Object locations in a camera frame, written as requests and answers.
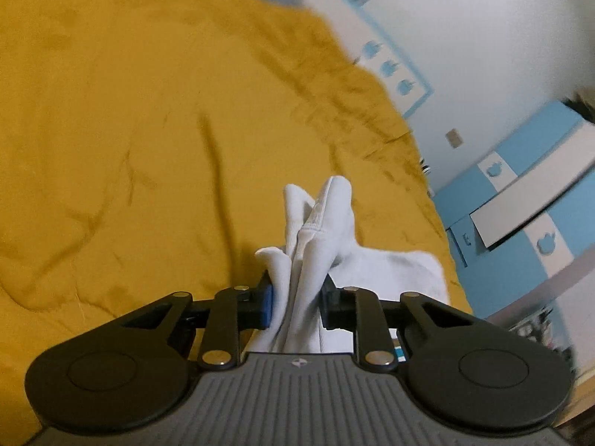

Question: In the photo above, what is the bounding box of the white t-shirt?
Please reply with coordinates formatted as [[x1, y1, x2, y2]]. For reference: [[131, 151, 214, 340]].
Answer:
[[247, 176, 450, 353]]

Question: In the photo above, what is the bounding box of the blue white wardrobe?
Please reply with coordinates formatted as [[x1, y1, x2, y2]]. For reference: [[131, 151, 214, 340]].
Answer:
[[434, 101, 594, 318]]

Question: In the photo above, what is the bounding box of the mustard yellow quilt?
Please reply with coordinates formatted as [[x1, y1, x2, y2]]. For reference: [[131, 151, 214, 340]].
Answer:
[[1, 0, 470, 445]]

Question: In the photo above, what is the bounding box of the white blue headboard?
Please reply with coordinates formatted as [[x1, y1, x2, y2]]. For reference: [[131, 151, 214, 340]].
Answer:
[[303, 0, 432, 118]]

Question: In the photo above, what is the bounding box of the wall switch plate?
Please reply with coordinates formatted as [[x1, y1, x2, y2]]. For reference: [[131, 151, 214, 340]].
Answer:
[[445, 129, 463, 149]]

